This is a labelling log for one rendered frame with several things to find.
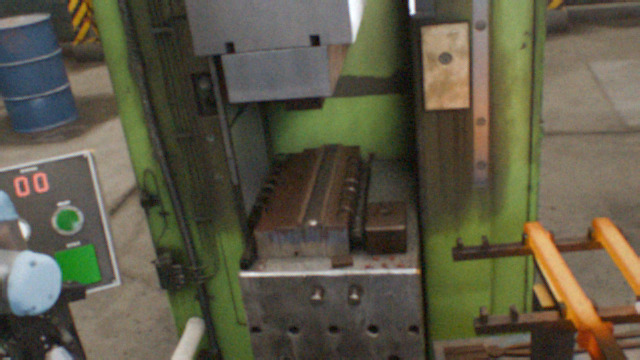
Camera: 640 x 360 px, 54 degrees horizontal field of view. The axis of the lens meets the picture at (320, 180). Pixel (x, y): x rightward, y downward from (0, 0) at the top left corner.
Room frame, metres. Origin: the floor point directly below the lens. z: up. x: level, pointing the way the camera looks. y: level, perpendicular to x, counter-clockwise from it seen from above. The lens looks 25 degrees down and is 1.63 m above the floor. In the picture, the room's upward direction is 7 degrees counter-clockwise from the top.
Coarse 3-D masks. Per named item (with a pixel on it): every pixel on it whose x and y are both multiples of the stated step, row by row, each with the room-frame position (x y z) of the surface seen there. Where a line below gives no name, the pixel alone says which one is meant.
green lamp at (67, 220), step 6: (66, 210) 1.12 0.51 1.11; (72, 210) 1.12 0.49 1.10; (60, 216) 1.11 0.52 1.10; (66, 216) 1.11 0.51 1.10; (72, 216) 1.11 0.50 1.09; (78, 216) 1.11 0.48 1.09; (60, 222) 1.10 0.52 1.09; (66, 222) 1.10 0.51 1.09; (72, 222) 1.11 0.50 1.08; (78, 222) 1.11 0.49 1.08; (60, 228) 1.10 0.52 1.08; (66, 228) 1.10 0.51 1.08; (72, 228) 1.10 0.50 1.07
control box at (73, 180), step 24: (0, 168) 1.15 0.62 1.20; (24, 168) 1.15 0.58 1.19; (48, 168) 1.16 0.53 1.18; (72, 168) 1.17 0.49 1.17; (96, 168) 1.21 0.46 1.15; (24, 192) 1.13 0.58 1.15; (48, 192) 1.13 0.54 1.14; (72, 192) 1.14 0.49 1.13; (96, 192) 1.15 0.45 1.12; (24, 216) 1.10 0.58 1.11; (48, 216) 1.11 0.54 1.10; (96, 216) 1.12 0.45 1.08; (48, 240) 1.08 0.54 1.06; (72, 240) 1.09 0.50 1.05; (96, 240) 1.10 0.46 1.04; (120, 264) 1.13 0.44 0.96; (96, 288) 1.05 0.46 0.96
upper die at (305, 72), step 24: (312, 48) 1.13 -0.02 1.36; (336, 48) 1.25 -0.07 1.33; (240, 72) 1.15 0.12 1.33; (264, 72) 1.15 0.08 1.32; (288, 72) 1.14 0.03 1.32; (312, 72) 1.13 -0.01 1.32; (336, 72) 1.22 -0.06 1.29; (240, 96) 1.16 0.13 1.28; (264, 96) 1.15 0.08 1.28; (288, 96) 1.14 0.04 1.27; (312, 96) 1.13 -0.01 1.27
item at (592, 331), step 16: (528, 224) 1.01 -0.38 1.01; (544, 240) 0.95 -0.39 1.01; (544, 256) 0.90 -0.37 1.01; (560, 256) 0.89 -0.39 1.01; (560, 272) 0.85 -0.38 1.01; (560, 288) 0.81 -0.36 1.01; (576, 288) 0.80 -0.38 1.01; (576, 304) 0.76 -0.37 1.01; (576, 320) 0.74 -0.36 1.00; (592, 320) 0.72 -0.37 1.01; (592, 336) 0.69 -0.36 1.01; (608, 336) 0.67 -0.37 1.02; (592, 352) 0.68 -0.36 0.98; (608, 352) 0.64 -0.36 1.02
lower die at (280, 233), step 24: (336, 144) 1.54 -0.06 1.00; (288, 168) 1.47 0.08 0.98; (312, 168) 1.43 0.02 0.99; (336, 168) 1.40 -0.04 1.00; (288, 192) 1.31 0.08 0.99; (336, 192) 1.28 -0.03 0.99; (264, 216) 1.23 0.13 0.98; (288, 216) 1.19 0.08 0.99; (336, 216) 1.16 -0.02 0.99; (264, 240) 1.16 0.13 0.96; (288, 240) 1.15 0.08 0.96; (312, 240) 1.14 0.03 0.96; (336, 240) 1.13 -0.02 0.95
